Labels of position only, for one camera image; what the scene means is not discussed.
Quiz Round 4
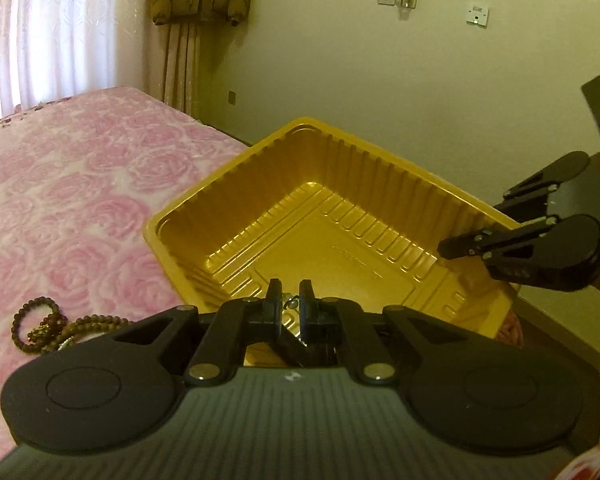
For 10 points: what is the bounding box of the red white cloth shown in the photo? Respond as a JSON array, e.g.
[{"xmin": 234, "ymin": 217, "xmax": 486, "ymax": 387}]
[{"xmin": 555, "ymin": 437, "xmax": 600, "ymax": 480}]

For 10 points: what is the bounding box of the pink floral blanket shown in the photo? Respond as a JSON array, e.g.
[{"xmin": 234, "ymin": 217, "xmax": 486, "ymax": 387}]
[{"xmin": 0, "ymin": 86, "xmax": 253, "ymax": 466}]

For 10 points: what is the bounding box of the white sheer curtain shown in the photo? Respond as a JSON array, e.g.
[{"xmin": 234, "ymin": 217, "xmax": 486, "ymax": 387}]
[{"xmin": 0, "ymin": 0, "xmax": 156, "ymax": 126}]

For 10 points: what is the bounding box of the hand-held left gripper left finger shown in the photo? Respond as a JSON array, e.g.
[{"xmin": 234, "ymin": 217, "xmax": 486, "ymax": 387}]
[{"xmin": 111, "ymin": 279, "xmax": 283, "ymax": 387}]

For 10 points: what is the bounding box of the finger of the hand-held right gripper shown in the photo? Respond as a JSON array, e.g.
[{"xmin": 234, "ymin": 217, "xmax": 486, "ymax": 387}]
[
  {"xmin": 494, "ymin": 157, "xmax": 563, "ymax": 226},
  {"xmin": 438, "ymin": 216, "xmax": 563, "ymax": 288}
]

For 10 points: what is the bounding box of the white wall switch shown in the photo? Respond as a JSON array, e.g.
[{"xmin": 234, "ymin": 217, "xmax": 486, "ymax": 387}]
[{"xmin": 465, "ymin": 2, "xmax": 492, "ymax": 27}]

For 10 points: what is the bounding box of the white pearl necklace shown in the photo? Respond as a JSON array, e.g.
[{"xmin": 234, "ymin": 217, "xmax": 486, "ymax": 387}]
[{"xmin": 60, "ymin": 327, "xmax": 108, "ymax": 348}]

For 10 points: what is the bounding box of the black mesh band wristwatch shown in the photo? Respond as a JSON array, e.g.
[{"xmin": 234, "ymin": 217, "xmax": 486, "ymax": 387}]
[{"xmin": 267, "ymin": 294, "xmax": 341, "ymax": 367}]

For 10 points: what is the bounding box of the brown bead bracelet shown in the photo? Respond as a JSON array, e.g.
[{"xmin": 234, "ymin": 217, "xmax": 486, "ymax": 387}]
[{"xmin": 11, "ymin": 296, "xmax": 65, "ymax": 357}]

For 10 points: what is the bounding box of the beige drape curtain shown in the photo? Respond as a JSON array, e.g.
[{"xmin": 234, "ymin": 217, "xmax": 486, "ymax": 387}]
[{"xmin": 145, "ymin": 10, "xmax": 203, "ymax": 116}]

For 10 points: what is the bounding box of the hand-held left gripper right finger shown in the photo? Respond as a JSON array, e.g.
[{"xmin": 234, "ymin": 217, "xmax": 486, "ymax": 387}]
[{"xmin": 299, "ymin": 279, "xmax": 481, "ymax": 387}]

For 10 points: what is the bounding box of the long brown bead necklace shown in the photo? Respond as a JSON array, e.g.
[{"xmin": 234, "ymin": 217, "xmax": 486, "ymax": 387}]
[{"xmin": 27, "ymin": 311, "xmax": 131, "ymax": 357}]

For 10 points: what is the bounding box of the yellow plastic tray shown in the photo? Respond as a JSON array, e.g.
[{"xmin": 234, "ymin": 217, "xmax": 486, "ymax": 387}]
[{"xmin": 143, "ymin": 116, "xmax": 523, "ymax": 367}]

